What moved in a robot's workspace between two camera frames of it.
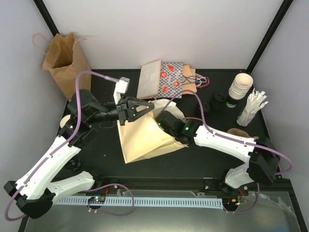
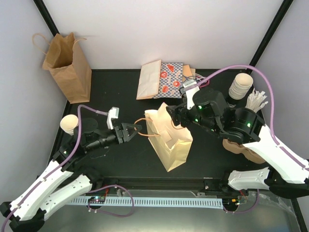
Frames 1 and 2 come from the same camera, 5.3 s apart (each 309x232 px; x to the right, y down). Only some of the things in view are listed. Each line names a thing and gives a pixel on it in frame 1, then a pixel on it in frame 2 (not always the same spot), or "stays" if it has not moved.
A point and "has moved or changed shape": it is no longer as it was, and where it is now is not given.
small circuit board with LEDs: x=96 y=199 stays
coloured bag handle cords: x=200 y=81 stays
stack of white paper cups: x=242 y=84 stays
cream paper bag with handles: x=142 y=137 has moved or changed shape
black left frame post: x=46 y=16 stays
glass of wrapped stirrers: x=255 y=101 stays
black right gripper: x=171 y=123 → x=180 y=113
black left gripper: x=126 y=105 → x=123 y=133
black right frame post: x=285 y=7 stays
